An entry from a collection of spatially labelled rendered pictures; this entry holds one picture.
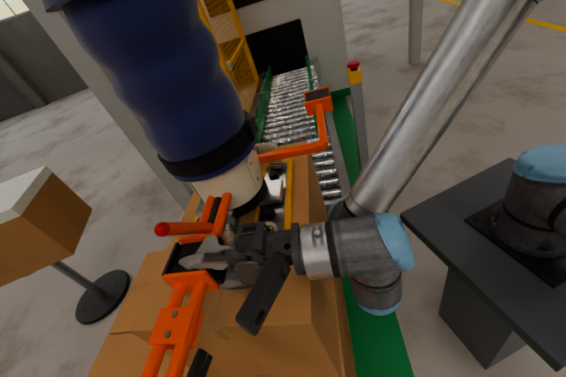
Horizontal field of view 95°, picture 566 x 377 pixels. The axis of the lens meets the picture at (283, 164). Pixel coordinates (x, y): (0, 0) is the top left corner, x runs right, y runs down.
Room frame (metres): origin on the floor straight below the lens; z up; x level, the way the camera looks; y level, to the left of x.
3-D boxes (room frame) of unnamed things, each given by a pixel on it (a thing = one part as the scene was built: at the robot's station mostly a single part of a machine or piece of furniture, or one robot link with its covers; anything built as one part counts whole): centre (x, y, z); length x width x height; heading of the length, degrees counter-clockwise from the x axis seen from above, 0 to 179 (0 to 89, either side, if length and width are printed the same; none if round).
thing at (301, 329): (0.55, 0.16, 0.85); 0.60 x 0.40 x 0.40; 164
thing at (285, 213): (0.54, 0.05, 1.07); 0.34 x 0.10 x 0.05; 165
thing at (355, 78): (1.36, -0.55, 0.50); 0.07 x 0.07 x 1.00; 76
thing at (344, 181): (1.98, -0.52, 0.50); 2.31 x 0.05 x 0.19; 166
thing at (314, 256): (0.26, 0.00, 1.18); 0.09 x 0.05 x 0.10; 166
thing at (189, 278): (0.32, 0.21, 1.18); 0.10 x 0.08 x 0.06; 75
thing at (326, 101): (0.78, -0.18, 1.18); 0.09 x 0.08 x 0.05; 75
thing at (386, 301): (0.25, -0.09, 1.06); 0.12 x 0.09 x 0.12; 176
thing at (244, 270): (0.29, 0.08, 1.18); 0.12 x 0.09 x 0.08; 76
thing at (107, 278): (1.29, 1.61, 0.31); 0.40 x 0.40 x 0.62
